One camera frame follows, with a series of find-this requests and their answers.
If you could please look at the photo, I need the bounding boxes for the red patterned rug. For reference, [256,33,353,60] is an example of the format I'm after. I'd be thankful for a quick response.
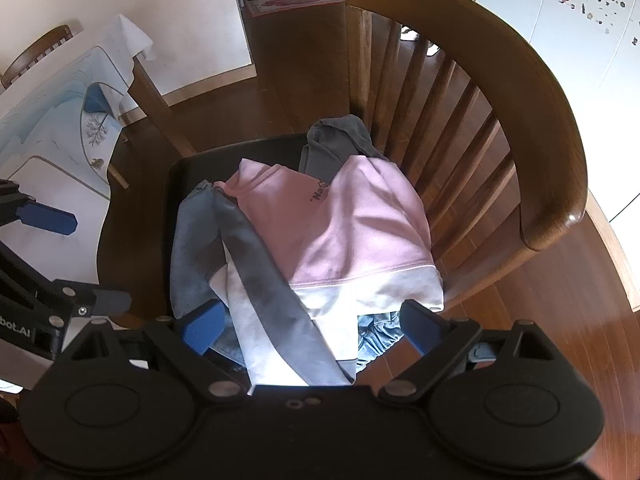
[244,0,347,19]

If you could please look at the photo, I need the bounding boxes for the slatted wooden chair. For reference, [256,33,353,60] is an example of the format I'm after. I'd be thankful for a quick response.
[0,24,74,90]

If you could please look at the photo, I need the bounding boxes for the curved back wooden chair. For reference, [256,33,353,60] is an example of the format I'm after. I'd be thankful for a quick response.
[97,0,588,331]

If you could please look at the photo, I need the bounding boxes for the dark grey hoodie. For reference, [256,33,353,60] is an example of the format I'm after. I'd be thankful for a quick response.
[298,114,391,181]

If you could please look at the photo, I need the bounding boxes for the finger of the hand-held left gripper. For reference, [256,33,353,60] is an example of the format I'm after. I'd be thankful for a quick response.
[0,179,79,237]
[0,244,133,322]

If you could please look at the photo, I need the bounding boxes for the pink grey white sweatshirt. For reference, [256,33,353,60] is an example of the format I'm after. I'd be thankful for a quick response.
[209,154,446,387]

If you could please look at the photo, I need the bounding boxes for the black seat cushion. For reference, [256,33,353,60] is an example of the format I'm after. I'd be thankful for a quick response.
[97,132,308,318]

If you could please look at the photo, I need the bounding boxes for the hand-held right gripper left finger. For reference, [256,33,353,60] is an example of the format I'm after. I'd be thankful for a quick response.
[60,299,253,402]

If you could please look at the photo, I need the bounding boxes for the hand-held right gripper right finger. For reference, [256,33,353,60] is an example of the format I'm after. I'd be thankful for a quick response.
[377,299,564,403]

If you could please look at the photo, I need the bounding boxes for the blue jeans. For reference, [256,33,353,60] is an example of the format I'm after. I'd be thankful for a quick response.
[171,180,408,368]

